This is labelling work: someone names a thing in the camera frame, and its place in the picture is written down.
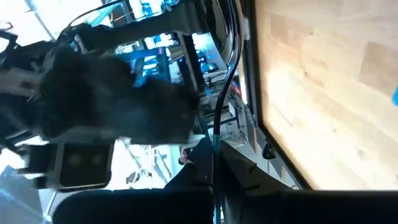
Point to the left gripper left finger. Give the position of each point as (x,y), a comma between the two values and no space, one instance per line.
(140,205)

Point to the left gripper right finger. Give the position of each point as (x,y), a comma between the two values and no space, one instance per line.
(311,207)

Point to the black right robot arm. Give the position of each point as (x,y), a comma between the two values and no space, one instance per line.
(140,26)

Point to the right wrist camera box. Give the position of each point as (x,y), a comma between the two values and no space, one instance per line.
(82,166)

